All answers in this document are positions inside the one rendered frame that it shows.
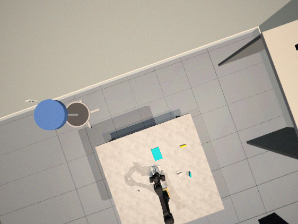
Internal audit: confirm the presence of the cyan flat rectangular plate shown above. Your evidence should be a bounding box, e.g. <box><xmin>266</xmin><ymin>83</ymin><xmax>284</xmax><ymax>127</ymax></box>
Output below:
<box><xmin>151</xmin><ymin>147</ymin><xmax>162</xmax><ymax>161</ymax></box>

